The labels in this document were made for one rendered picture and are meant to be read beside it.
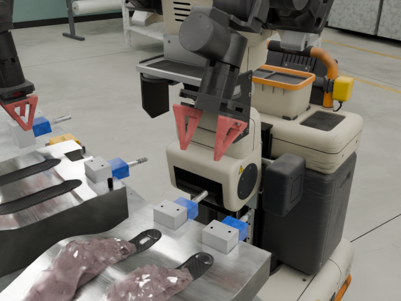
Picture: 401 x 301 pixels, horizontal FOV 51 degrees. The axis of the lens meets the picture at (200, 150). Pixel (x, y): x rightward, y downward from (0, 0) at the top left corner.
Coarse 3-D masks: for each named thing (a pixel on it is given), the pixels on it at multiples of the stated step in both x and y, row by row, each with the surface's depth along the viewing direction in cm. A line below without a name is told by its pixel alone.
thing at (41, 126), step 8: (8, 120) 93; (24, 120) 92; (40, 120) 94; (56, 120) 96; (64, 120) 98; (16, 128) 90; (32, 128) 92; (40, 128) 93; (48, 128) 94; (16, 136) 90; (24, 136) 91; (32, 136) 92; (16, 144) 93; (24, 144) 92; (32, 144) 93
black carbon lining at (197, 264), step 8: (144, 232) 74; (152, 232) 75; (160, 232) 74; (136, 240) 73; (144, 240) 73; (152, 240) 73; (136, 248) 71; (144, 248) 71; (192, 256) 69; (200, 256) 69; (208, 256) 69; (184, 264) 67; (192, 264) 68; (200, 264) 68; (208, 264) 67; (192, 272) 66; (200, 272) 66
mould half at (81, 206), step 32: (32, 160) 91; (64, 160) 90; (0, 192) 80; (32, 192) 80; (96, 192) 79; (0, 224) 70; (32, 224) 72; (64, 224) 76; (96, 224) 80; (0, 256) 70; (32, 256) 74
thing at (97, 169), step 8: (88, 160) 85; (96, 160) 85; (112, 160) 87; (120, 160) 87; (136, 160) 90; (144, 160) 90; (88, 168) 83; (96, 168) 82; (104, 168) 82; (112, 168) 84; (120, 168) 85; (128, 168) 86; (88, 176) 84; (96, 176) 82; (104, 176) 83; (112, 176) 84; (120, 176) 86; (128, 176) 87
